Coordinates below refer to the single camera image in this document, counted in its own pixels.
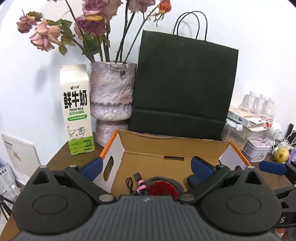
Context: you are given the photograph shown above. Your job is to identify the green yellow apple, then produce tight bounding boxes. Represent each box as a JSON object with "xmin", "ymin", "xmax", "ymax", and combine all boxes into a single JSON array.
[{"xmin": 274, "ymin": 147, "xmax": 290, "ymax": 163}]

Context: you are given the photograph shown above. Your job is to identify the black braided cable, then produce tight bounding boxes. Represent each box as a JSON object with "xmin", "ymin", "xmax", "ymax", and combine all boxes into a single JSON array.
[{"xmin": 133, "ymin": 171, "xmax": 186, "ymax": 197}]

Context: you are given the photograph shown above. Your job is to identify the pink cable tie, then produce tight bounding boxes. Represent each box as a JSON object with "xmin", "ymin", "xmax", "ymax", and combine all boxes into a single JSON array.
[{"xmin": 136, "ymin": 180, "xmax": 147, "ymax": 196}]

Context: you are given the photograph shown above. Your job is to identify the water bottle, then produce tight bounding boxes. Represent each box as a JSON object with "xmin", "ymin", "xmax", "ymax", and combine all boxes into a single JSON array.
[
  {"xmin": 252, "ymin": 94, "xmax": 267, "ymax": 115},
  {"xmin": 265, "ymin": 97, "xmax": 275, "ymax": 126},
  {"xmin": 239, "ymin": 91, "xmax": 257, "ymax": 111}
]

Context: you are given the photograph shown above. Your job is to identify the purple textured vase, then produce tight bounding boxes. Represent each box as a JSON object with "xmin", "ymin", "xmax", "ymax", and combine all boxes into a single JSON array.
[{"xmin": 90, "ymin": 62, "xmax": 137, "ymax": 147}]

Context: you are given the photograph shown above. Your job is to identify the floral metal tin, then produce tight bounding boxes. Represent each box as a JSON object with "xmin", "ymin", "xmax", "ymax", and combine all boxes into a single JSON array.
[{"xmin": 242, "ymin": 137, "xmax": 271, "ymax": 163}]

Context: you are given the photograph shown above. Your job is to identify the white booklet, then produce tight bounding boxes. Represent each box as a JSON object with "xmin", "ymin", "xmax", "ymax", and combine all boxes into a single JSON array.
[{"xmin": 1, "ymin": 133, "xmax": 41, "ymax": 185}]

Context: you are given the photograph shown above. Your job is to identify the water bottle middle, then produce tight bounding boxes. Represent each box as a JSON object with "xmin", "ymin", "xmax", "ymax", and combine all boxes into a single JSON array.
[{"xmin": 252, "ymin": 94, "xmax": 267, "ymax": 115}]

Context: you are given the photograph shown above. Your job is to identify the white charger cables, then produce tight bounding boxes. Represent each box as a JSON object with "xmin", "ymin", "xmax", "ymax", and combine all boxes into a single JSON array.
[{"xmin": 271, "ymin": 131, "xmax": 296, "ymax": 153}]

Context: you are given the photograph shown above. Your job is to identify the water bottle right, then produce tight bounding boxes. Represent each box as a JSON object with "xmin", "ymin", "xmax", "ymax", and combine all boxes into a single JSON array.
[{"xmin": 265, "ymin": 97, "xmax": 275, "ymax": 126}]

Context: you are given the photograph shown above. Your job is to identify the water bottle left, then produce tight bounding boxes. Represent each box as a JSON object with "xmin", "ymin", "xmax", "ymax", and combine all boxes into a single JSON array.
[{"xmin": 239, "ymin": 91, "xmax": 257, "ymax": 111}]

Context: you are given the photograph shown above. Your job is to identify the clear seed container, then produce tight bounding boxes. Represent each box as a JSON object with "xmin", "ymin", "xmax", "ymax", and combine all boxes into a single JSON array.
[{"xmin": 221, "ymin": 118, "xmax": 269, "ymax": 150}]

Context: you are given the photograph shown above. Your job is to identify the black paper bag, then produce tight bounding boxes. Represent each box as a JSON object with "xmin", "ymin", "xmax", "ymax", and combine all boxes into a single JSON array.
[{"xmin": 128, "ymin": 15, "xmax": 238, "ymax": 140}]

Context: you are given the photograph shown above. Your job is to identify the red fabric flower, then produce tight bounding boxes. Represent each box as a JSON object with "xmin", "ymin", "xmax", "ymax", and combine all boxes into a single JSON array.
[{"xmin": 148, "ymin": 181, "xmax": 180, "ymax": 200}]

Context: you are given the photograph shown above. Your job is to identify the dried rose bouquet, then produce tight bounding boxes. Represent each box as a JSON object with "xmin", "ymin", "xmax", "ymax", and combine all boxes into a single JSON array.
[{"xmin": 16, "ymin": 1, "xmax": 171, "ymax": 63}]

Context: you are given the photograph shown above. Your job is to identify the fresh milk carton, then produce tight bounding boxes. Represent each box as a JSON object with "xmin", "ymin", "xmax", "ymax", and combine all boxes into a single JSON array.
[{"xmin": 59, "ymin": 64, "xmax": 95, "ymax": 155}]

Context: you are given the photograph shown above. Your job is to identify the orange cardboard box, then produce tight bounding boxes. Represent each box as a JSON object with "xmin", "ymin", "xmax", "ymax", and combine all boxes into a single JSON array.
[{"xmin": 93, "ymin": 130, "xmax": 250, "ymax": 197}]

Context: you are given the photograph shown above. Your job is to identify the flat white cardboard package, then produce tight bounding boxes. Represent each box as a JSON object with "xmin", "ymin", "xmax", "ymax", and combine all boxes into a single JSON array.
[{"xmin": 227, "ymin": 107, "xmax": 269, "ymax": 128}]

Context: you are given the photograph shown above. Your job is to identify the black tripod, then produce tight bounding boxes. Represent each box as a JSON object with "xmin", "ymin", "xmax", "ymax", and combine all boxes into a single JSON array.
[{"xmin": 0, "ymin": 195, "xmax": 14, "ymax": 221}]

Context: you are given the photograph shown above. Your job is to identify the blue leaflet stack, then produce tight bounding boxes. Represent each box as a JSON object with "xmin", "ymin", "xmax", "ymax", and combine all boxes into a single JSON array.
[{"xmin": 0, "ymin": 163, "xmax": 16, "ymax": 201}]

